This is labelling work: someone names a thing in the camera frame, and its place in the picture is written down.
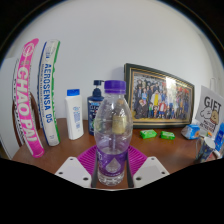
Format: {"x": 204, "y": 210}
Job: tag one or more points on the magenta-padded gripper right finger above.
{"x": 137, "y": 160}

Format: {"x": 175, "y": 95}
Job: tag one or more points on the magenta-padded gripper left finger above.
{"x": 86, "y": 160}

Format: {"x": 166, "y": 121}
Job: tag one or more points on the clear purple-capped water bottle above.
{"x": 112, "y": 146}

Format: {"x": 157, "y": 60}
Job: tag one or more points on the small green packet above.
{"x": 167, "y": 135}
{"x": 148, "y": 134}

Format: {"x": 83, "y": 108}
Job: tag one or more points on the white blue-capped lotion bottle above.
{"x": 74, "y": 115}

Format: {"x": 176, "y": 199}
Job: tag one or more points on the dark blue pump bottle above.
{"x": 92, "y": 113}

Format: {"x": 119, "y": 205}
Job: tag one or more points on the blue tissue pack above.
{"x": 190, "y": 131}

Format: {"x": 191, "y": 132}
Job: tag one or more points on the framed group photo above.
{"x": 160, "y": 96}

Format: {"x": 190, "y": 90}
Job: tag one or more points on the white green shuttlecock tube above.
{"x": 48, "y": 96}

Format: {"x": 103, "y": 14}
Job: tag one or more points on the pink shuttlecock tube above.
{"x": 27, "y": 100}

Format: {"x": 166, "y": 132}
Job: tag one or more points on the blue detergent bottle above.
{"x": 220, "y": 136}

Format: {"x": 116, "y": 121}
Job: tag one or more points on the white printed paper gift bag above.
{"x": 210, "y": 108}

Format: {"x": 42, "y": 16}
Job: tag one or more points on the white upright panel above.
{"x": 7, "y": 110}

